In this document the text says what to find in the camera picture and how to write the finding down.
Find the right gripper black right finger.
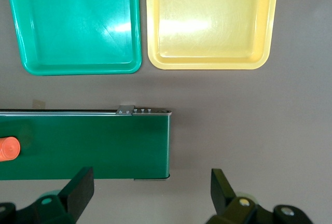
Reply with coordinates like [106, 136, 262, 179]
[209, 168, 258, 224]

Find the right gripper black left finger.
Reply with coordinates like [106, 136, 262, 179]
[34, 166, 95, 224]

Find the yellow plastic tray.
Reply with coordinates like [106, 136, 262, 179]
[145, 0, 280, 71]

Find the green conveyor belt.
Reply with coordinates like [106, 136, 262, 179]
[0, 104, 172, 182]

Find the green plastic tray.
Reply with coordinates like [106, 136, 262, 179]
[4, 0, 143, 76]

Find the orange 4680 cylinder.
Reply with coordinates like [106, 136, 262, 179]
[0, 136, 21, 162]

